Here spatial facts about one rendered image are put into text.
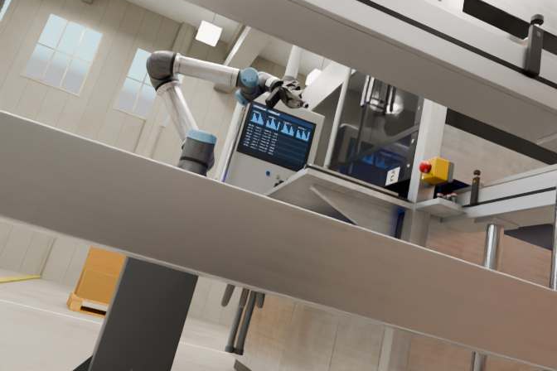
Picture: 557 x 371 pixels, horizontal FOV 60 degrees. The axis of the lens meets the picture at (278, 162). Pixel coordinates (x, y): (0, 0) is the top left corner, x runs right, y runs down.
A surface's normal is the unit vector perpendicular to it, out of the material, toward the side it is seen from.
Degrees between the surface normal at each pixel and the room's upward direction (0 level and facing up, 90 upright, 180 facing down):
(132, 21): 90
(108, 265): 90
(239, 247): 90
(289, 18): 180
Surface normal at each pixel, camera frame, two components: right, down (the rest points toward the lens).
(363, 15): 0.30, -0.22
